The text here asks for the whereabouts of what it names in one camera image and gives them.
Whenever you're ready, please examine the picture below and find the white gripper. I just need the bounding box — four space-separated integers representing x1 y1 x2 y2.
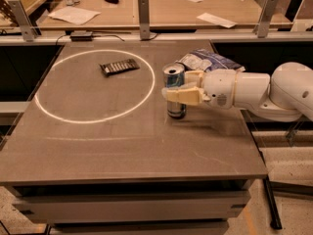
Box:
161 70 236 109

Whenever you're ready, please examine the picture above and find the red bull can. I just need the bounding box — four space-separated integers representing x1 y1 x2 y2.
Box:
162 63 186 118

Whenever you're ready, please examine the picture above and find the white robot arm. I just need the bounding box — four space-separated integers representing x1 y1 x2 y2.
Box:
162 62 313 122

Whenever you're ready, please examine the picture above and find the blue white chip bag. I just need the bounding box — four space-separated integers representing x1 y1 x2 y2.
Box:
179 49 246 72

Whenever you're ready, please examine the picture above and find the white paper sheet right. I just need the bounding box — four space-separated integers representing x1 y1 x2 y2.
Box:
198 13 236 28

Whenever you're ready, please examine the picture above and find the grey drawer cabinet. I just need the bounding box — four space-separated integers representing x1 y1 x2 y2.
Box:
15 190 250 235

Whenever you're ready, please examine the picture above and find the white paper sheet left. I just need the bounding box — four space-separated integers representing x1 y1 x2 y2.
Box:
49 6 100 25

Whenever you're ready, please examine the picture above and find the right metal bracket post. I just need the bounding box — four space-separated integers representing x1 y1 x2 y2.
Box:
253 0 279 38

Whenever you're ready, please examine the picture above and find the metal bracket post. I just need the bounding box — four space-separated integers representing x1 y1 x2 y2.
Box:
138 0 150 40
8 0 37 42
253 0 279 38

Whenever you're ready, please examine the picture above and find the middle metal bracket post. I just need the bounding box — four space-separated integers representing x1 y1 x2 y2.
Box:
138 0 150 40

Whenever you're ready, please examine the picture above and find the black power adapter with cable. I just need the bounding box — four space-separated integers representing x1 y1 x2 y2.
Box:
55 30 123 46

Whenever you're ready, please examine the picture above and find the left metal bracket post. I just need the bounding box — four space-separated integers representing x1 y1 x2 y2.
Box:
8 0 37 42

